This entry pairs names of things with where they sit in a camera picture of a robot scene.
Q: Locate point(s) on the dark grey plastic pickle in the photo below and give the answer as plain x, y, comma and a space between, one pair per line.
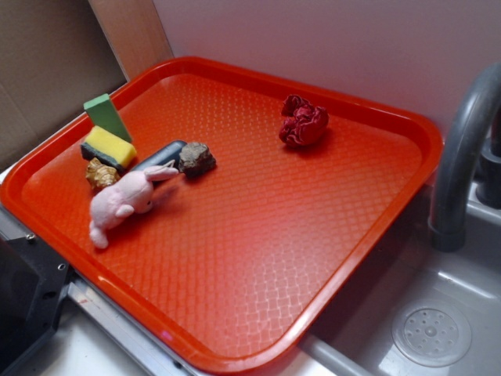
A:
169, 154

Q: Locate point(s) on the orange plastic tray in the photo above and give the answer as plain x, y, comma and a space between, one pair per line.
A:
229, 270

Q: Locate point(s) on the brown rock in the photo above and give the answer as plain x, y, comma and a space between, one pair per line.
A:
195, 159

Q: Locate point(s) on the crumpled red cloth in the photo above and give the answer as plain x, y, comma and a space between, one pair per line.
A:
304, 123

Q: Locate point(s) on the pink plush bunny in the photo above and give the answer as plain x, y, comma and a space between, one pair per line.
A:
132, 194

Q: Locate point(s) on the tan toy ginger root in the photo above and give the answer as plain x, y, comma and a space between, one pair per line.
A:
99, 175

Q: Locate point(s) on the yellow green sponge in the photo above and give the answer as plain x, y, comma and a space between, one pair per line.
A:
108, 148

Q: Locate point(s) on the green wooden block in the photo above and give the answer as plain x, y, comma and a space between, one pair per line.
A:
104, 114

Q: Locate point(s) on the grey toy sink basin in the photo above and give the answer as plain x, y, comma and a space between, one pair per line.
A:
409, 309

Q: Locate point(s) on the grey toy faucet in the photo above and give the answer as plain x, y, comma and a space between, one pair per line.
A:
471, 147

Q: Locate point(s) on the brown cardboard panel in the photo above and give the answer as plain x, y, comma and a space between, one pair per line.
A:
57, 54

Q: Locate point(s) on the silver aluminium rail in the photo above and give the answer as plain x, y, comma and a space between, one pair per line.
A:
71, 328

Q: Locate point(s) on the black metal bracket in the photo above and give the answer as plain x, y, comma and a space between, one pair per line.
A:
34, 278

